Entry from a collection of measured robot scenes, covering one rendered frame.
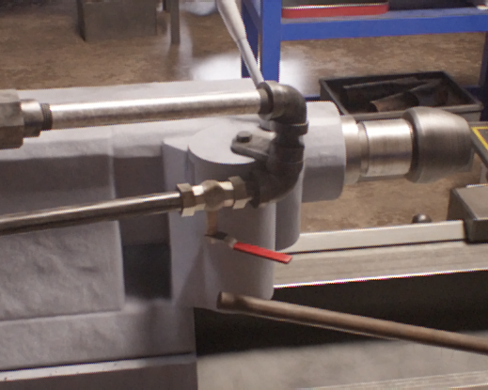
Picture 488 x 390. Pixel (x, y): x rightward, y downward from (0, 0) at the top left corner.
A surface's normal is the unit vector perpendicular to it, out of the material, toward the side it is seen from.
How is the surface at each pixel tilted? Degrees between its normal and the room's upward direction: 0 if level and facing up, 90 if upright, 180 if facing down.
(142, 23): 90
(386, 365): 6
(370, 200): 0
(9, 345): 62
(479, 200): 0
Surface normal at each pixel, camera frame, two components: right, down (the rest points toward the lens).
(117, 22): 0.29, 0.48
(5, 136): 0.43, 0.61
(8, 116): 0.44, -0.13
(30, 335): 0.12, 0.02
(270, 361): -0.04, -0.81
